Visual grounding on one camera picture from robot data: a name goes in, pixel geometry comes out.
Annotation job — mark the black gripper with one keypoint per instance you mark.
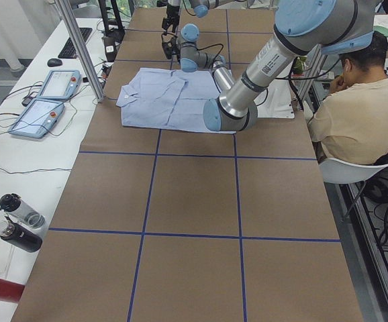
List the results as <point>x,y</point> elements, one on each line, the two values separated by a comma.
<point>171,12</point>
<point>178,57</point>

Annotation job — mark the blue striped button-up shirt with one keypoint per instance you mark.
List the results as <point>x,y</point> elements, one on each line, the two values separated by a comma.
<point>166,99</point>

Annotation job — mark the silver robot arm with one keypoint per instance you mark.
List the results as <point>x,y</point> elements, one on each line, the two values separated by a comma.
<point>200,9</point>
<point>336,26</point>

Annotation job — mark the upper teach pendant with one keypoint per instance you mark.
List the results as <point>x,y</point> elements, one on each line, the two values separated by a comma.
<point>60,85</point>

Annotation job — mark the teach pendant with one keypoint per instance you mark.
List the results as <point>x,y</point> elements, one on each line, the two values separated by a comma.
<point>37,119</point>
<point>60,85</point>

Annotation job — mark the black computer mouse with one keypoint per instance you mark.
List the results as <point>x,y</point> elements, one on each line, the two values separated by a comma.
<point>54,62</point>

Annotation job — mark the lower teach pendant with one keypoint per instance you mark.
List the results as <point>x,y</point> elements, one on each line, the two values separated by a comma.
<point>37,119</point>

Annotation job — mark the white chair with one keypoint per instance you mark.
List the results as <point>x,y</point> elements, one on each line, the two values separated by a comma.
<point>337,171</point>

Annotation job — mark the person in beige shirt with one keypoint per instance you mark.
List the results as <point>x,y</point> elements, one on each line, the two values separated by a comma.
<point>351,123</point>

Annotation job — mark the clear water bottle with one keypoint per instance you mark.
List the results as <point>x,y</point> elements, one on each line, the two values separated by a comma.
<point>13,205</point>

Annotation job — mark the black water bottle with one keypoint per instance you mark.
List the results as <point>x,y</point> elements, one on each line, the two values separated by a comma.
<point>19,236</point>

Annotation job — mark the aluminium frame post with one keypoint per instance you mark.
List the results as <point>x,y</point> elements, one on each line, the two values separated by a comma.
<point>80,46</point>

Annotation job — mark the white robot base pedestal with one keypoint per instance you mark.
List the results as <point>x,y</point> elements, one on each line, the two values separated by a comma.
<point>275,102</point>

